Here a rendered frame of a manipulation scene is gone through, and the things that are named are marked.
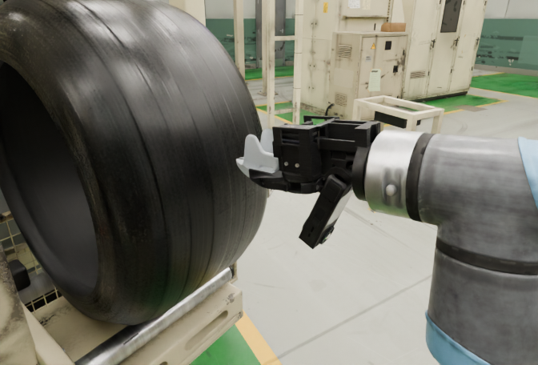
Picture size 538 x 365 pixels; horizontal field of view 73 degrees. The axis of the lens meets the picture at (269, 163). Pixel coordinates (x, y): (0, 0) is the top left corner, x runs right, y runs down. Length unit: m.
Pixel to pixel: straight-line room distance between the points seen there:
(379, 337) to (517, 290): 1.66
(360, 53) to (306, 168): 4.56
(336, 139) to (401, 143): 0.07
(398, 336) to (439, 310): 1.65
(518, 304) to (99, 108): 0.46
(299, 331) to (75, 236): 1.29
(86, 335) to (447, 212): 0.78
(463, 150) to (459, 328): 0.15
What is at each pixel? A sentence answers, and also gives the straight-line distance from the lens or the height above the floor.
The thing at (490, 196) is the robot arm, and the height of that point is 1.30.
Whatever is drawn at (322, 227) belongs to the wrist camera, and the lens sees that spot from 0.45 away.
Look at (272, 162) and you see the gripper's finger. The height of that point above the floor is 1.26.
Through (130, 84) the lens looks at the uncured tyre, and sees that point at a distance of 0.48.
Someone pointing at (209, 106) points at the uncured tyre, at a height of 1.32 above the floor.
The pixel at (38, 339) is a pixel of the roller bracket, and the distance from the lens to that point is 0.75.
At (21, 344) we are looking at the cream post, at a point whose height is 0.97.
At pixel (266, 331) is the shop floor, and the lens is 1.96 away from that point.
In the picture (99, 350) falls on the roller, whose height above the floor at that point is 0.92.
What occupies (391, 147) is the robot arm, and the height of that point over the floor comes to 1.32.
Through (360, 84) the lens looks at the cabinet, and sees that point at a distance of 5.03.
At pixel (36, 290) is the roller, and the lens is 0.93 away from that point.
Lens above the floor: 1.43
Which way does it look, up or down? 22 degrees down
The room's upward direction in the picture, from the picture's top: straight up
